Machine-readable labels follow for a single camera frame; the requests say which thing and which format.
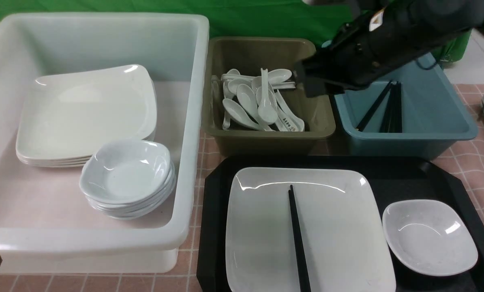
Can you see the stack of white square plates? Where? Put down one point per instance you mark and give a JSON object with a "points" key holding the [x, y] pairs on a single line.
{"points": [[68, 117]]}

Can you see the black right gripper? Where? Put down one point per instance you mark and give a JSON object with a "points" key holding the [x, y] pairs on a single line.
{"points": [[373, 45]]}

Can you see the pink checkered tablecloth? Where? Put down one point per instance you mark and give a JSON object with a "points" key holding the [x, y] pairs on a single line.
{"points": [[465, 160]]}

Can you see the black chopstick pair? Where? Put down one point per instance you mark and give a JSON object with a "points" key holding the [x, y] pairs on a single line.
{"points": [[298, 244]]}

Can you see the small white bowl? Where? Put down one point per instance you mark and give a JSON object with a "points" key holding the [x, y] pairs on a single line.
{"points": [[429, 237]]}

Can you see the black serving tray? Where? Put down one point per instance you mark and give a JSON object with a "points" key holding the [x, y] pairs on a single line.
{"points": [[392, 179]]}

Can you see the black chopsticks in blue bin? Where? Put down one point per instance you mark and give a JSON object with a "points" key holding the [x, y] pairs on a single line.
{"points": [[392, 121]]}

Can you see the large white square plate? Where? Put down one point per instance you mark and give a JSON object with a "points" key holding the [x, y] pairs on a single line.
{"points": [[341, 228]]}

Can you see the white ceramic spoon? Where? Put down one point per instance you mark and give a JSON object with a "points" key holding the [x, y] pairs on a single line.
{"points": [[266, 110]]}

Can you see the olive green plastic bin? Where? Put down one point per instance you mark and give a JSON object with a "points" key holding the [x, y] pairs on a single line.
{"points": [[249, 55]]}

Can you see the blue plastic bin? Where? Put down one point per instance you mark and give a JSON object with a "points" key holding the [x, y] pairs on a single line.
{"points": [[434, 117]]}

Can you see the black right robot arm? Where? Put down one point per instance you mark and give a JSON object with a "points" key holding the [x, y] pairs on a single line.
{"points": [[445, 19]]}

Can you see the stack of small white bowls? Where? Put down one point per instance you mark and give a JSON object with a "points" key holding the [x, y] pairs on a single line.
{"points": [[128, 179]]}

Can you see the large white plastic bin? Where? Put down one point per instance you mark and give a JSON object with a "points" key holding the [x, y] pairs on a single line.
{"points": [[46, 224]]}

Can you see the pile of white spoons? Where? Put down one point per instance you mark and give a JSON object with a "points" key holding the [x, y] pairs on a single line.
{"points": [[237, 95]]}

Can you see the green cloth backdrop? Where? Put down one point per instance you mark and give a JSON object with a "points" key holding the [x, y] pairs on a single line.
{"points": [[246, 16]]}

